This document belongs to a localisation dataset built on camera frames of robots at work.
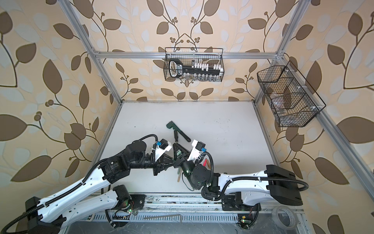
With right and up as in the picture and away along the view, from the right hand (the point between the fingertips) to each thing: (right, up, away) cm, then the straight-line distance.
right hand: (172, 149), depth 64 cm
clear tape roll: (+57, -33, +4) cm, 66 cm away
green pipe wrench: (-7, +8, +42) cm, 43 cm away
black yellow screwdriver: (-3, +3, +35) cm, 35 cm away
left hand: (+1, -5, +1) cm, 5 cm away
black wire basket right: (+60, +22, +9) cm, 65 cm away
